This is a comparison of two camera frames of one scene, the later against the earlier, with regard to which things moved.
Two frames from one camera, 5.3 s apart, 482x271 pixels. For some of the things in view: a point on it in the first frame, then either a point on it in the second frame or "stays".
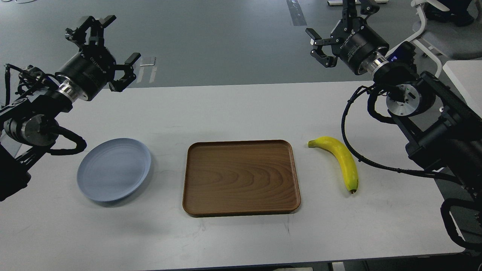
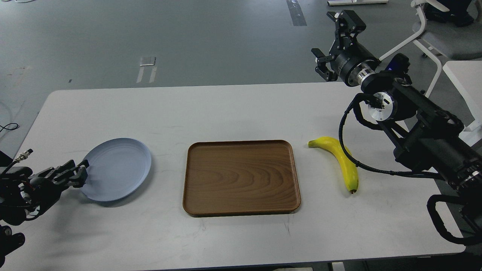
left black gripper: (92, 67) to (40, 193)
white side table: (466, 75) stays
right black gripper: (358, 43) to (354, 63)
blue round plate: (113, 169) stays
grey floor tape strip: (298, 17) stays
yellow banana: (337, 148) stays
